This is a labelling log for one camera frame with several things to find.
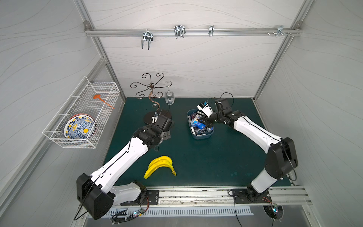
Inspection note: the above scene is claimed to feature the yellow banana bunch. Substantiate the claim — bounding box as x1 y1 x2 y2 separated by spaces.
144 156 177 179

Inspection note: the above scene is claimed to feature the light blue tissue pack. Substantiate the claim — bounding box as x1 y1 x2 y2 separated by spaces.
191 119 206 130

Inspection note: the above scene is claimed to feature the metal hook left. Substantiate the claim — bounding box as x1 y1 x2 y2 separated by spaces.
141 31 154 50

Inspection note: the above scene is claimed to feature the white wire basket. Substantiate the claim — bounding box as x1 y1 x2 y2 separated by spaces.
43 77 120 149

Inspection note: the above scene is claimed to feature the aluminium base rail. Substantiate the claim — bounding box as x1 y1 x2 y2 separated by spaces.
146 186 312 207

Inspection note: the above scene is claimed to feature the metal hook right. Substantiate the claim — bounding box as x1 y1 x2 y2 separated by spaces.
266 26 292 37

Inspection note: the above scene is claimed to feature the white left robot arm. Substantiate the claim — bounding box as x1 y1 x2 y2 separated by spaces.
76 115 174 220

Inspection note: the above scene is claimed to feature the copper glass rack stand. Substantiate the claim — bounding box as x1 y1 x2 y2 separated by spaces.
130 72 172 124

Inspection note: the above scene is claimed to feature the orange spatula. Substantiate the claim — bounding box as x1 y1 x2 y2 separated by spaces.
93 94 114 109

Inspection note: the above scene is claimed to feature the blue yellow patterned plate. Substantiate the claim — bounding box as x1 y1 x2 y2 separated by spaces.
63 114 95 139

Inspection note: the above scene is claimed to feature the metal hook middle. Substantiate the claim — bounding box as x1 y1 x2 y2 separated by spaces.
174 25 186 39

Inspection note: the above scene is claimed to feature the teal storage box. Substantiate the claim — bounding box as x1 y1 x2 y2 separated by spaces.
187 109 214 140

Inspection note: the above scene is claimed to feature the metal hook small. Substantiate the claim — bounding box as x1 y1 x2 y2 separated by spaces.
208 25 214 37

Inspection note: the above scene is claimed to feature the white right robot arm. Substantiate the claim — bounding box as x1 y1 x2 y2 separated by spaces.
201 110 298 201

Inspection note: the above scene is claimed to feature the aluminium top rail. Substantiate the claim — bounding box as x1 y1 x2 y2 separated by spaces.
83 21 303 37

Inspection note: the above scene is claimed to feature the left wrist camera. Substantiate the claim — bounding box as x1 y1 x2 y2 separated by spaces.
152 112 159 124

